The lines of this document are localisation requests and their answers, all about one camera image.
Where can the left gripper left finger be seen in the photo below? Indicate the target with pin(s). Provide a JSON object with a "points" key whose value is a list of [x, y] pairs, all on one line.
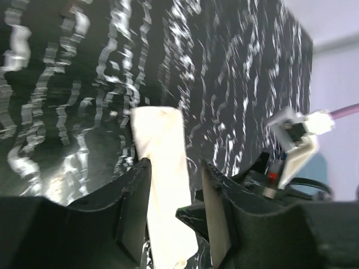
{"points": [[105, 229]]}

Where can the white cloth napkin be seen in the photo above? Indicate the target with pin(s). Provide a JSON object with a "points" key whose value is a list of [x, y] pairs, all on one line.
{"points": [[159, 136]]}

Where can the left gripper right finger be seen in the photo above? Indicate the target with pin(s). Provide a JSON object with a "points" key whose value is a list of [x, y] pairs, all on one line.
{"points": [[248, 231]]}

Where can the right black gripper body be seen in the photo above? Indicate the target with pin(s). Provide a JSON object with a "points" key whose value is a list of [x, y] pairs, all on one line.
{"points": [[262, 173]]}

